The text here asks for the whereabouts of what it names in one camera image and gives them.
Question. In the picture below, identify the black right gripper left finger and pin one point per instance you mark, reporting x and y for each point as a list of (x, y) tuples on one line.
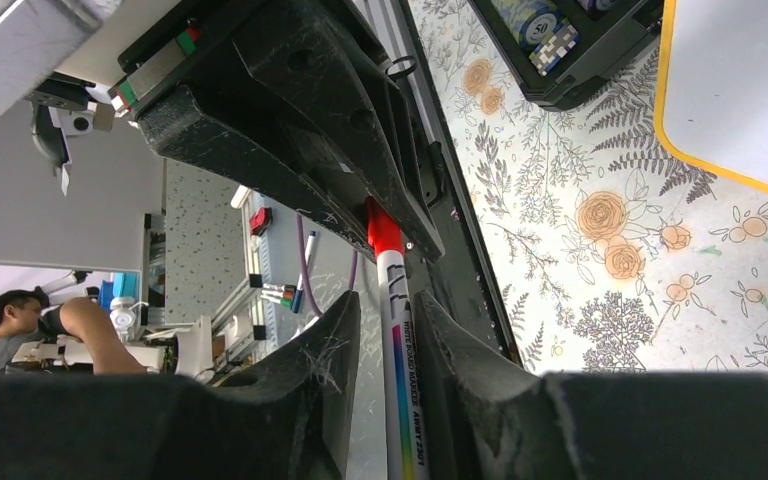
[(286, 417)]

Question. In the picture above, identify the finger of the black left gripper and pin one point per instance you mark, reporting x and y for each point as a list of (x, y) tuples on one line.
[(290, 99)]

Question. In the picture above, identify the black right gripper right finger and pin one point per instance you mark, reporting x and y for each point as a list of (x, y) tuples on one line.
[(486, 418)]

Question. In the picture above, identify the white red whiteboard marker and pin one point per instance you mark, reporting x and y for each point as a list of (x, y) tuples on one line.
[(405, 441)]

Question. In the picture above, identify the yellow framed whiteboard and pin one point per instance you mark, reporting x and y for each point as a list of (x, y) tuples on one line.
[(711, 95)]

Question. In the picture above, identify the floral patterned table mat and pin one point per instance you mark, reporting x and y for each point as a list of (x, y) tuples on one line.
[(611, 254)]

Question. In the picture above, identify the black poker chip case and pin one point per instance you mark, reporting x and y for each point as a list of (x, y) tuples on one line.
[(562, 52)]

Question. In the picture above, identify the person in grey shirt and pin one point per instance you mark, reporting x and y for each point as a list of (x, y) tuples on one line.
[(23, 320)]

